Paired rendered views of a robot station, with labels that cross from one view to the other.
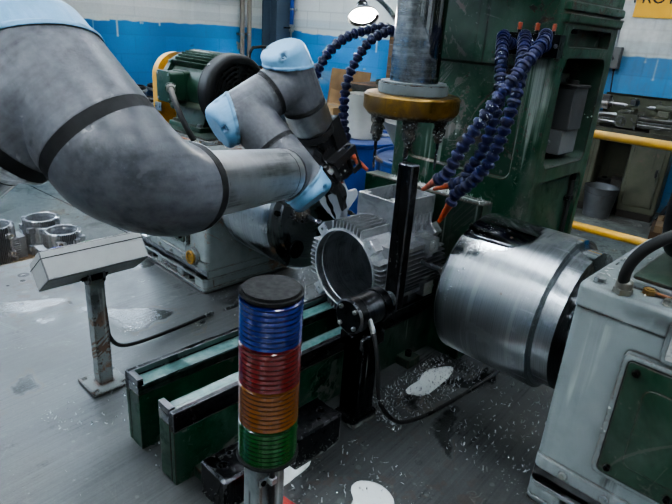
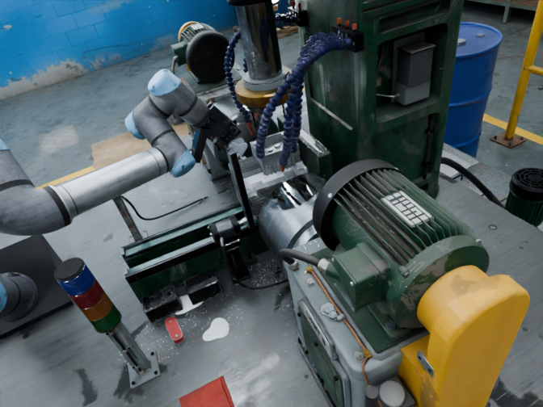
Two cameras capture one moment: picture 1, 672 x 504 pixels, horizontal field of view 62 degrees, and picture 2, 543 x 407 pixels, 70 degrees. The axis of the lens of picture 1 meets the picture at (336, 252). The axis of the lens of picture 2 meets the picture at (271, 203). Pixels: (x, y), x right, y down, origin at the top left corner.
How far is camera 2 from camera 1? 71 cm
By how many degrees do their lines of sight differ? 32
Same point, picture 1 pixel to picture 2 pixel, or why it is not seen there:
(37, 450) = (98, 274)
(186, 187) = (31, 222)
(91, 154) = not seen: outside the picture
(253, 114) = (144, 124)
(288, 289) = (72, 270)
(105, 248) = not seen: hidden behind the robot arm
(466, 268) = (266, 216)
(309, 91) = (178, 102)
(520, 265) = (284, 224)
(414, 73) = (255, 73)
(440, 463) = (267, 315)
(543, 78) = (358, 63)
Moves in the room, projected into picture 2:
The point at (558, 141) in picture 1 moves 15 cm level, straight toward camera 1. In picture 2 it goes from (404, 95) to (372, 119)
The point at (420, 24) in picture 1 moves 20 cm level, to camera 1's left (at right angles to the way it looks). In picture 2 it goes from (249, 41) to (183, 43)
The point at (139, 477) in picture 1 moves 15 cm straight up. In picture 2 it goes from (128, 295) to (109, 265)
